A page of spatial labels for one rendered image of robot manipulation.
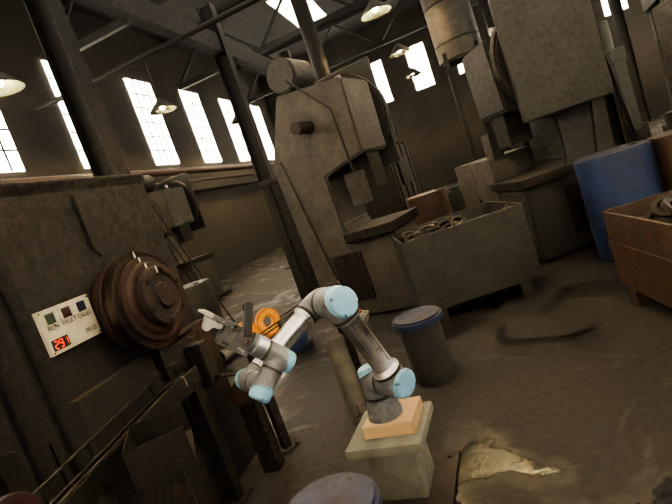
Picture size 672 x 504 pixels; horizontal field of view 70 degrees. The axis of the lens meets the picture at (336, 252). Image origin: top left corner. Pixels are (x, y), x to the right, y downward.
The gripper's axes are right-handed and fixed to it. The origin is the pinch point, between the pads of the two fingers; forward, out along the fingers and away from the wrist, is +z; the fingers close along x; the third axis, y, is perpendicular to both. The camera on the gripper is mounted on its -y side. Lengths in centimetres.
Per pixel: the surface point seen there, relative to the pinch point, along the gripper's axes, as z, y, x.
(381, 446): -89, 15, 12
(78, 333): 30, 31, 64
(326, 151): -63, -186, 258
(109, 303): 26, 15, 66
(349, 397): -110, 5, 94
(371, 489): -66, 24, -27
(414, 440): -96, 7, 4
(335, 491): -61, 30, -18
